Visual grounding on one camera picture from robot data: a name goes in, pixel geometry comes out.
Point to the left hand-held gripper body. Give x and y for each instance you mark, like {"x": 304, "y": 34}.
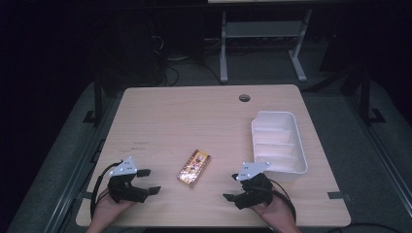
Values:
{"x": 123, "y": 189}

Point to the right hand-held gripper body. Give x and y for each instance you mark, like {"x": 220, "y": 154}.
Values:
{"x": 256, "y": 191}

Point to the yellow red snack box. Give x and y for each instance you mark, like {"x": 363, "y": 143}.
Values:
{"x": 194, "y": 168}

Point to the white plastic bin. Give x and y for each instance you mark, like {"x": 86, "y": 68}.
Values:
{"x": 275, "y": 142}

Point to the person's left hand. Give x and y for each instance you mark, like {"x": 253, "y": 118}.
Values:
{"x": 110, "y": 208}

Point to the person's right hand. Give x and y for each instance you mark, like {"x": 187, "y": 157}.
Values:
{"x": 275, "y": 212}

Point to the dark tape strip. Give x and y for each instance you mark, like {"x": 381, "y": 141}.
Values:
{"x": 335, "y": 195}

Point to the black metal stand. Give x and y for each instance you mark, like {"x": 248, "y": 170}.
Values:
{"x": 98, "y": 103}
{"x": 365, "y": 97}

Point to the white metal desk frame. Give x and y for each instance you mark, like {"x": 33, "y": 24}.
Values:
{"x": 262, "y": 29}

